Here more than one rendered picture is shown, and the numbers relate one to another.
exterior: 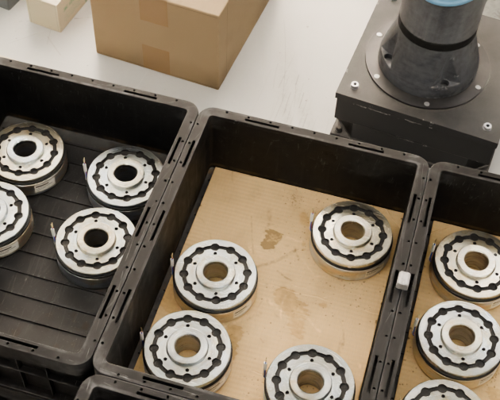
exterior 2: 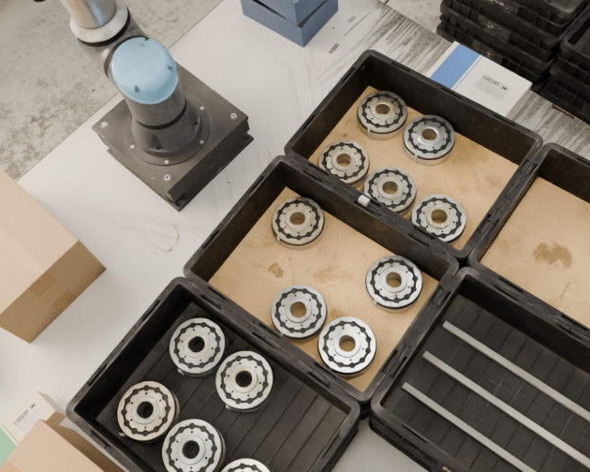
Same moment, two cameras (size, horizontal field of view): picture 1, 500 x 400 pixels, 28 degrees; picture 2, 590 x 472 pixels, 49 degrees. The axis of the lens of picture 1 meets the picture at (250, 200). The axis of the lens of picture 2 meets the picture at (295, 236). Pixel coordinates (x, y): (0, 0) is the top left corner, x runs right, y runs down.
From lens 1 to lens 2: 0.57 m
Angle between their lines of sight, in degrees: 31
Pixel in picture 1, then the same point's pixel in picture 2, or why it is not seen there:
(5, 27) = not seen: outside the picture
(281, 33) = (75, 211)
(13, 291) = (256, 449)
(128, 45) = (44, 316)
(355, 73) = (156, 173)
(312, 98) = (141, 211)
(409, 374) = not seen: hidden behind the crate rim
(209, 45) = (85, 258)
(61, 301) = (274, 418)
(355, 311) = (345, 240)
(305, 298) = (327, 264)
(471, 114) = (220, 121)
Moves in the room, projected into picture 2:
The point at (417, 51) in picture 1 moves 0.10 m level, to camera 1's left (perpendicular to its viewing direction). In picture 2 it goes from (174, 127) to (152, 167)
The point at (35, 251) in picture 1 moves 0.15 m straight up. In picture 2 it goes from (228, 426) to (211, 412)
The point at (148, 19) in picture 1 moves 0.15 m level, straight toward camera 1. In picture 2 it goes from (43, 291) to (112, 307)
